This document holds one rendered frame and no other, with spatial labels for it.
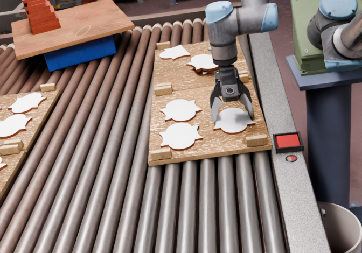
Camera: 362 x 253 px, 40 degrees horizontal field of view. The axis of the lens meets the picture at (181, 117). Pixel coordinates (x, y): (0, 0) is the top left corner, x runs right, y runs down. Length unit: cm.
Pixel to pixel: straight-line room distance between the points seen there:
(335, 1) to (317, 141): 61
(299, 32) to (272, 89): 28
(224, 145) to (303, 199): 30
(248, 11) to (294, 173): 45
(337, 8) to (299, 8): 27
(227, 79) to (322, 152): 78
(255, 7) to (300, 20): 55
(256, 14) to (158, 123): 47
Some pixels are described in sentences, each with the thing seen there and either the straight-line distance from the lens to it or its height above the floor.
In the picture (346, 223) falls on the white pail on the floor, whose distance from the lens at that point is 207.
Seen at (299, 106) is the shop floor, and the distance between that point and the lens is 341.
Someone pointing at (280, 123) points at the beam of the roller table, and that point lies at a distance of 152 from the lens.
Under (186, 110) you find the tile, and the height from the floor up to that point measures 94.
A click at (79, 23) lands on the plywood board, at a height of 104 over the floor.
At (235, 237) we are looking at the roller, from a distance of 115.
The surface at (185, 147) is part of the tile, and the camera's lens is 141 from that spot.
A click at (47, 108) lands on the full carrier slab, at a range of 184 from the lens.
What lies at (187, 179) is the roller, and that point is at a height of 92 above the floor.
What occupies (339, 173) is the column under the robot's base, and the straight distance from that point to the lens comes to 213.
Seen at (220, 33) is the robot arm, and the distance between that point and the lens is 137.
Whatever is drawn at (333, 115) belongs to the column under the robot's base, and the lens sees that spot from 196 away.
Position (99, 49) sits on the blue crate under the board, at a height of 96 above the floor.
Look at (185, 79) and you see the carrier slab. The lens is 180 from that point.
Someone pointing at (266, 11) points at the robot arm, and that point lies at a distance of 136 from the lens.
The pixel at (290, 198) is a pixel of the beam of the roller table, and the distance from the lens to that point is 124.
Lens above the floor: 172
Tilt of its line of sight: 30 degrees down
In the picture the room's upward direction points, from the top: 10 degrees counter-clockwise
